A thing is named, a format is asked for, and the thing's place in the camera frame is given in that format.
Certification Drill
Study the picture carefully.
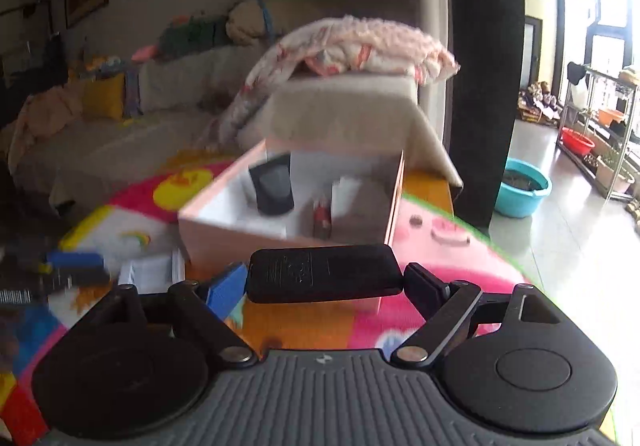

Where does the white remote control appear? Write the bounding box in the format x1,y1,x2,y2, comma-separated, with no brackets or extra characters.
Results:
245,244,404,304

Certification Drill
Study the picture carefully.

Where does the white battery charger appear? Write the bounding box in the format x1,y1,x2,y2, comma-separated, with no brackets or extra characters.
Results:
118,250,186,294

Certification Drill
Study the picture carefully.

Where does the colourful cartoon play mat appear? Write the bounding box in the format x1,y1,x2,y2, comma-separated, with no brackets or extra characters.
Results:
0,150,622,446

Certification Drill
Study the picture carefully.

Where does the pink cardboard box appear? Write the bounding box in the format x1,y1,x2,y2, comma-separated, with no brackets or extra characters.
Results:
177,137,407,277

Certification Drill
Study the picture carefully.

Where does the teal plastic basin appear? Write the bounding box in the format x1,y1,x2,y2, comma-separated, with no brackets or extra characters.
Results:
495,159,552,218

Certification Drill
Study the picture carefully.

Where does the white packet in box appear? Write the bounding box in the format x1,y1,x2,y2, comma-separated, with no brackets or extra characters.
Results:
331,177,369,225

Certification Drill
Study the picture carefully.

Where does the yellow cushion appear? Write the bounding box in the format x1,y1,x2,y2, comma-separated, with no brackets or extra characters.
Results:
81,73,125,121

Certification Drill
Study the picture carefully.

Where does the beige covered sofa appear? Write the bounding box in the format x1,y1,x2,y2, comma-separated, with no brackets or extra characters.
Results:
9,47,462,210

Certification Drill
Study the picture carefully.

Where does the red plastic basin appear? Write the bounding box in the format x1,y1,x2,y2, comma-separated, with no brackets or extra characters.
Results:
561,127,596,158

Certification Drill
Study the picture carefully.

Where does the pink plush toy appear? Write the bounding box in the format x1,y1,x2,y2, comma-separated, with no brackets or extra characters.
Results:
131,45,160,63

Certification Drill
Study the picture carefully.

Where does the metal storage rack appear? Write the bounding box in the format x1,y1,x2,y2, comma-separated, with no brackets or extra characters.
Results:
556,62,639,201

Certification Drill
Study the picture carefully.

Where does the green plush pillow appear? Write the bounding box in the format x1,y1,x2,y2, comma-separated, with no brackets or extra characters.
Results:
157,16,231,60

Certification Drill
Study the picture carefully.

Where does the floral pink blanket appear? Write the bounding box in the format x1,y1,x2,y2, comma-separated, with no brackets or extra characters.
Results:
202,16,460,149

